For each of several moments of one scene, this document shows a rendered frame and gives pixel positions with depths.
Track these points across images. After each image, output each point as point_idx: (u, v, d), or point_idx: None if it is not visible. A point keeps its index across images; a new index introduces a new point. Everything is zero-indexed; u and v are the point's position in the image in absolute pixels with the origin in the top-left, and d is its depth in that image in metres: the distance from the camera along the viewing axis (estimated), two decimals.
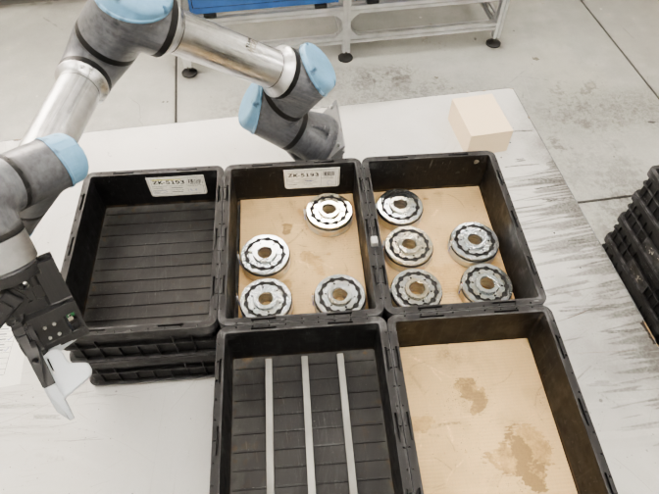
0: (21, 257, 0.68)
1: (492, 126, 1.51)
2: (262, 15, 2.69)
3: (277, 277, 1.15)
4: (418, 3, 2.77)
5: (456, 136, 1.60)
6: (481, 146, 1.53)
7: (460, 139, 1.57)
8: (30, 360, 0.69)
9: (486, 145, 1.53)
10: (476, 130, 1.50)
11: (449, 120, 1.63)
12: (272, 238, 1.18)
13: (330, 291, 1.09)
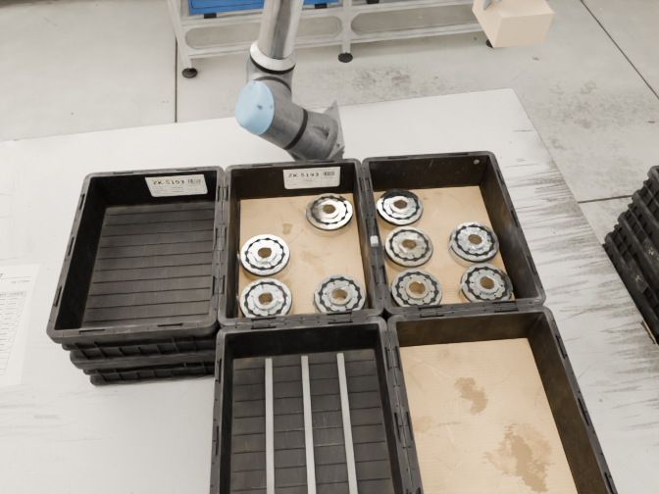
0: None
1: (528, 9, 1.24)
2: (262, 15, 2.69)
3: (277, 277, 1.15)
4: (418, 3, 2.77)
5: (481, 26, 1.32)
6: (513, 33, 1.25)
7: (487, 28, 1.29)
8: None
9: (520, 32, 1.25)
10: (508, 12, 1.23)
11: (474, 9, 1.36)
12: (272, 238, 1.18)
13: (330, 291, 1.09)
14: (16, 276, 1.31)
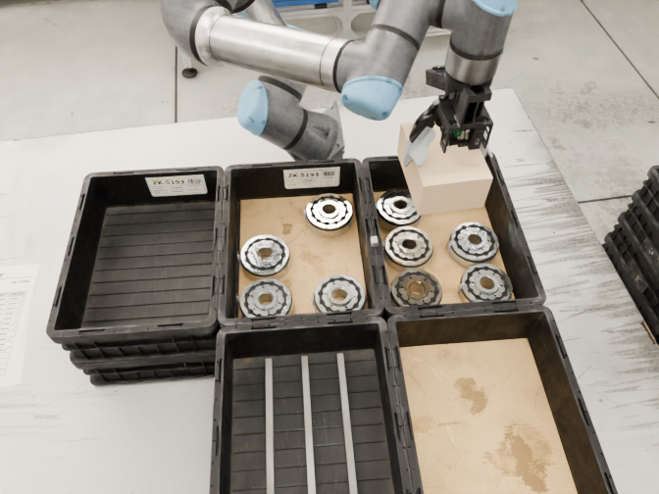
0: (454, 71, 0.79)
1: (460, 171, 0.94)
2: None
3: (277, 277, 1.15)
4: None
5: (406, 180, 1.03)
6: (440, 200, 0.96)
7: (411, 187, 1.00)
8: (417, 119, 0.91)
9: (450, 199, 0.96)
10: (432, 176, 0.93)
11: (398, 153, 1.06)
12: (272, 238, 1.18)
13: (330, 291, 1.09)
14: (16, 276, 1.31)
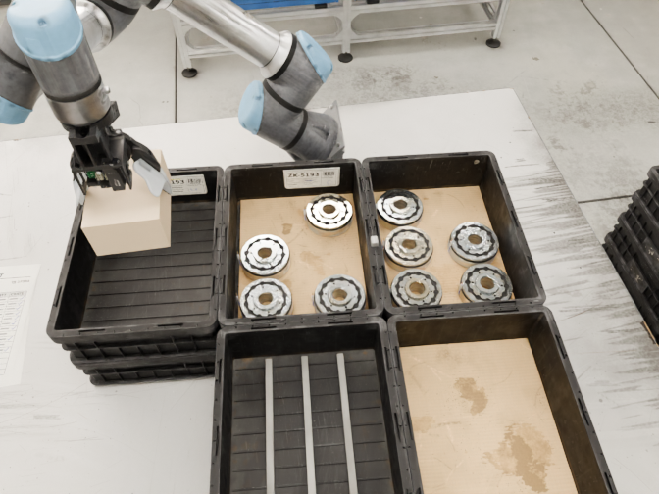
0: (53, 112, 0.73)
1: (127, 210, 0.89)
2: (262, 15, 2.69)
3: (277, 277, 1.15)
4: (418, 3, 2.77)
5: None
6: (114, 241, 0.90)
7: None
8: (70, 157, 0.85)
9: (125, 239, 0.90)
10: (96, 217, 0.88)
11: None
12: (272, 238, 1.18)
13: (330, 291, 1.09)
14: (16, 276, 1.31)
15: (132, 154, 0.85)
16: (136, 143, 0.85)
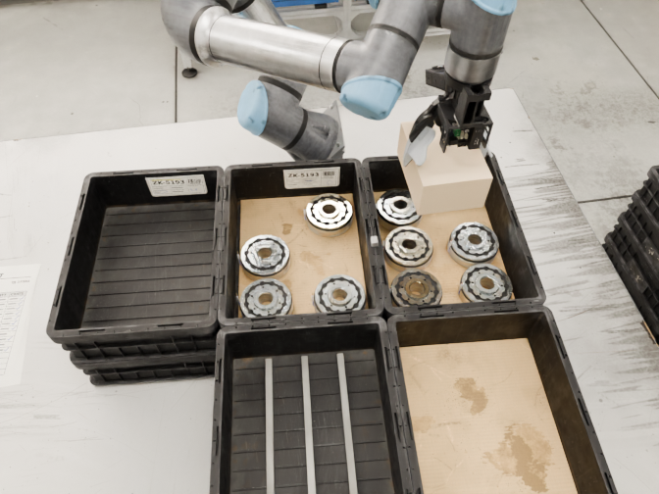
0: (454, 71, 0.78)
1: (460, 171, 0.94)
2: None
3: (277, 277, 1.15)
4: None
5: (406, 180, 1.02)
6: (440, 200, 0.95)
7: (411, 187, 0.99)
8: (417, 119, 0.90)
9: (450, 199, 0.95)
10: (432, 176, 0.93)
11: (398, 153, 1.06)
12: (272, 238, 1.18)
13: (330, 291, 1.09)
14: (16, 276, 1.31)
15: None
16: None
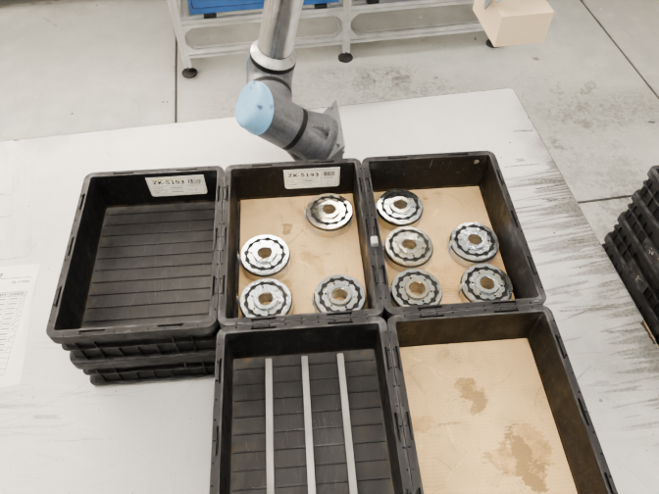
0: None
1: (529, 8, 1.23)
2: (262, 15, 2.69)
3: (277, 277, 1.15)
4: (418, 3, 2.77)
5: (482, 26, 1.32)
6: (513, 32, 1.25)
7: (487, 27, 1.29)
8: None
9: (520, 31, 1.25)
10: (508, 11, 1.23)
11: (475, 9, 1.36)
12: (272, 238, 1.18)
13: (330, 291, 1.09)
14: (16, 276, 1.31)
15: None
16: None
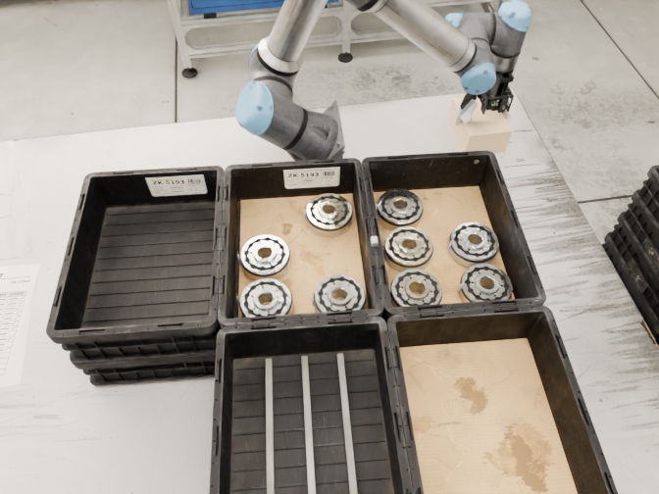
0: None
1: (491, 126, 1.51)
2: (262, 15, 2.69)
3: (277, 277, 1.15)
4: None
5: (455, 135, 1.60)
6: (479, 146, 1.53)
7: (459, 139, 1.57)
8: (466, 94, 1.48)
9: (484, 145, 1.53)
10: (475, 130, 1.51)
11: (449, 119, 1.63)
12: (272, 238, 1.18)
13: (330, 291, 1.09)
14: (16, 276, 1.31)
15: None
16: None
